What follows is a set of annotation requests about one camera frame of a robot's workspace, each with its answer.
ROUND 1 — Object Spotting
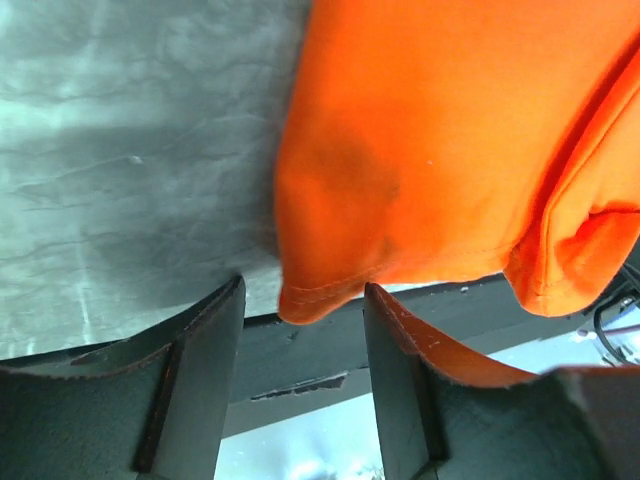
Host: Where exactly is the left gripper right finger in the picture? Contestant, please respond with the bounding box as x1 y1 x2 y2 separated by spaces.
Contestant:
364 284 639 479

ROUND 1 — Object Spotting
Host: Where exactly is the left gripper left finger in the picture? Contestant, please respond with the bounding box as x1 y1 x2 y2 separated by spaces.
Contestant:
1 277 245 479

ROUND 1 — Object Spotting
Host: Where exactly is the orange t shirt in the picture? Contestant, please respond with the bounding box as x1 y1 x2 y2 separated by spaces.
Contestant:
275 1 639 324

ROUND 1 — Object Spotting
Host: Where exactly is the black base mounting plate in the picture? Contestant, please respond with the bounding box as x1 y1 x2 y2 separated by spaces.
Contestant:
231 276 595 403

